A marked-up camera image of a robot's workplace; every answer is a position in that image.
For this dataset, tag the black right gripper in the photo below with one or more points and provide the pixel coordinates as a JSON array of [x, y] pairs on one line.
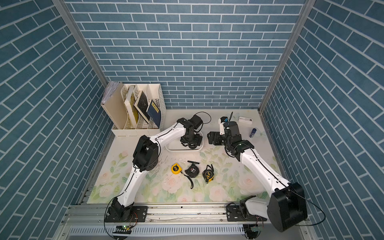
[[216, 142]]

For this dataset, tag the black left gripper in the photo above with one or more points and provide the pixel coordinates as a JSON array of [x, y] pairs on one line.
[[197, 141]]

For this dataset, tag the yellow round tape measure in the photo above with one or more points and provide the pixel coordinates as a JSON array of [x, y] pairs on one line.
[[176, 169]]

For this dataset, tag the black yellow tape measure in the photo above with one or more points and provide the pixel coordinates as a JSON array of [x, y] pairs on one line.
[[208, 173]]

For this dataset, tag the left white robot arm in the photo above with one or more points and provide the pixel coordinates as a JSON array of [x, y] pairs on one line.
[[146, 157]]

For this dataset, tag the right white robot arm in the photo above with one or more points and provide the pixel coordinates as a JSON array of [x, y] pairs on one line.
[[287, 205]]

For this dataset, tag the white oval storage box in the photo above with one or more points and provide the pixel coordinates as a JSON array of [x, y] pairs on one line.
[[177, 147]]

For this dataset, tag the white rectangular device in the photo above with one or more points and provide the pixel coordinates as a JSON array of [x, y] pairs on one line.
[[245, 120]]

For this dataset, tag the dark blue book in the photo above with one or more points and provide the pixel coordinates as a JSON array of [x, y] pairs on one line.
[[155, 113]]

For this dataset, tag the white perforated file organizer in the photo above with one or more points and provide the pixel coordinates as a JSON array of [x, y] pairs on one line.
[[153, 92]]

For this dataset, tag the black worn-page book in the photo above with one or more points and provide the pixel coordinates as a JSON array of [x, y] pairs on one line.
[[141, 105]]

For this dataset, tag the white yellow-edged book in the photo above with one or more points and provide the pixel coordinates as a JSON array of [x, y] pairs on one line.
[[133, 115]]

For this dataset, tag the beige file folder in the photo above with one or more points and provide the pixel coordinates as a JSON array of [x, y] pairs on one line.
[[113, 104]]

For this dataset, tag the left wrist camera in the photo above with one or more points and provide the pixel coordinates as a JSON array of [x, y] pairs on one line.
[[196, 122]]

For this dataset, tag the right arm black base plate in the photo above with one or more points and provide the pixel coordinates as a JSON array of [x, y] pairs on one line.
[[237, 213]]

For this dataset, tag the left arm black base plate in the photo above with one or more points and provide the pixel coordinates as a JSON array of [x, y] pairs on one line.
[[132, 213]]

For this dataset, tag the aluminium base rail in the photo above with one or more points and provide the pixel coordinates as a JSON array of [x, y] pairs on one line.
[[186, 221]]

